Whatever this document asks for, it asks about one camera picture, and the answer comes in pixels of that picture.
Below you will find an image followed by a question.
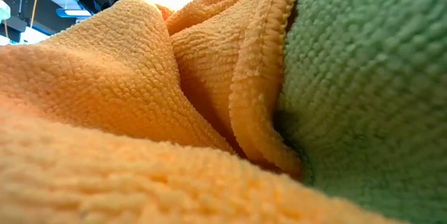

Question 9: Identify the orange microfiber towel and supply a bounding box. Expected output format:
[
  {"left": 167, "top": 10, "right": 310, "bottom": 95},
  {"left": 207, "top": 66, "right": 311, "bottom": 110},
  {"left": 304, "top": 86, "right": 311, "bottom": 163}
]
[{"left": 0, "top": 0, "right": 406, "bottom": 224}]

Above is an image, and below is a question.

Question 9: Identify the green microfiber towel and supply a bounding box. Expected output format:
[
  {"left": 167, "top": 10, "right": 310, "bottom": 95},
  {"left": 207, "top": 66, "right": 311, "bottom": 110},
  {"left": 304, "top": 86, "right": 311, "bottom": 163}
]
[{"left": 275, "top": 0, "right": 447, "bottom": 224}]

